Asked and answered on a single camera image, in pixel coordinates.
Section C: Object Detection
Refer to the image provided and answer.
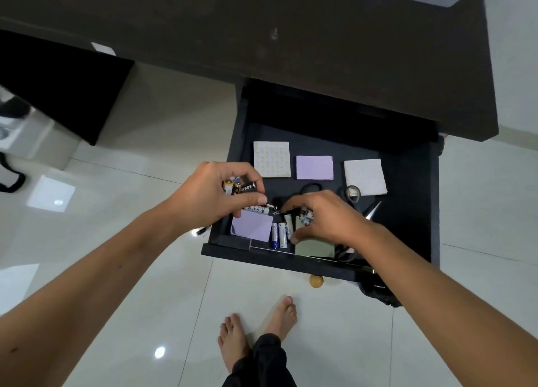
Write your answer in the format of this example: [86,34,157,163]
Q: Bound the white patterned note pad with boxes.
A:
[343,158,388,197]

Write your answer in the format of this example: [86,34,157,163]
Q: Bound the white paper label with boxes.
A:
[90,41,117,57]

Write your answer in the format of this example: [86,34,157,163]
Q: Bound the black strap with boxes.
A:
[0,152,27,193]

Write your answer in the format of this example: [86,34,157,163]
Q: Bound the person's left foot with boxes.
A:
[217,314,253,373]

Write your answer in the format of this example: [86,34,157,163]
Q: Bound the black open drawer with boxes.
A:
[201,78,445,283]

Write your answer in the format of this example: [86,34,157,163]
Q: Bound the dark wooden desk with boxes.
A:
[0,0,499,147]

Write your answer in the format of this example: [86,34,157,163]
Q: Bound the small purple note pad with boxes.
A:
[296,155,335,181]

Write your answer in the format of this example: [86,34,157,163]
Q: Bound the green note pad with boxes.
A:
[294,217,336,259]

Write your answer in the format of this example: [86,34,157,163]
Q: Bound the person's right hand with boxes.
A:
[280,190,380,249]

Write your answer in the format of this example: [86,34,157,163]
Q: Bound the person's black trousers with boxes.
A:
[221,333,298,387]

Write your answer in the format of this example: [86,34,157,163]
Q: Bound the person's left forearm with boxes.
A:
[0,197,191,387]

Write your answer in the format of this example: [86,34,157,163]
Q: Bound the person's right forearm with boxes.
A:
[361,226,538,387]

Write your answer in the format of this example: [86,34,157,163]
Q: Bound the large purple note pad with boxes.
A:
[230,209,274,243]

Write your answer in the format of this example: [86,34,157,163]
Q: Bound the yellow patterned note pad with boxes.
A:
[253,141,292,179]

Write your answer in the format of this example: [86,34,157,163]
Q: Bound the person's foot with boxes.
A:
[264,296,298,344]
[217,314,253,373]

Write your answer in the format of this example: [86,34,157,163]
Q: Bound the person's right foot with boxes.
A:
[264,296,298,344]

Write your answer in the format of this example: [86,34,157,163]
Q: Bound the person's left hand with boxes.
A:
[167,161,269,236]

